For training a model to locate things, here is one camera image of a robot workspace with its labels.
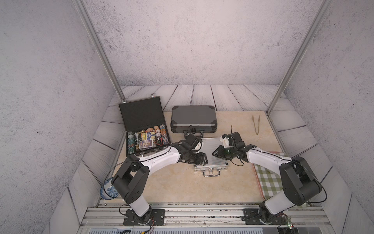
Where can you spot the silver trophy cup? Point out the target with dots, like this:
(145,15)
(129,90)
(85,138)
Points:
(137,137)

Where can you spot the Texas Hold'em card box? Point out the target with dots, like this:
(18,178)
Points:
(148,135)

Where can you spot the green checkered cloth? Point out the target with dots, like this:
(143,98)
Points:
(268,181)

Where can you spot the purple playing card box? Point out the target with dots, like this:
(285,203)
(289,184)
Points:
(146,144)

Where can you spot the wooden tongs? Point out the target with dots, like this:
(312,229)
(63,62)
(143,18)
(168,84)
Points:
(256,124)

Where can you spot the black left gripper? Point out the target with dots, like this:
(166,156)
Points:
(201,160)

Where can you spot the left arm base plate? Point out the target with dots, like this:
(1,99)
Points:
(152,216)

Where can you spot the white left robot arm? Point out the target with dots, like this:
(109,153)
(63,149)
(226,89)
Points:
(131,178)

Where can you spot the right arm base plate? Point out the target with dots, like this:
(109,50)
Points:
(253,217)

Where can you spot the small silver poker case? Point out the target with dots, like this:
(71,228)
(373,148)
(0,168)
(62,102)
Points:
(215,165)

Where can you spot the green all-in triangle button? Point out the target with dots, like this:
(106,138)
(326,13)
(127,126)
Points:
(158,142)

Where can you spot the blue patterned bowl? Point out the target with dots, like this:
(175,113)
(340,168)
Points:
(108,191)

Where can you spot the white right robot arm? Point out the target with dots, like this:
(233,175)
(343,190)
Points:
(299,183)

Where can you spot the orange blue chip stack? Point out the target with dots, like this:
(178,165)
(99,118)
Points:
(164,134)

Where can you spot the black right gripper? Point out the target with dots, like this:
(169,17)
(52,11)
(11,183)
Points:
(220,152)

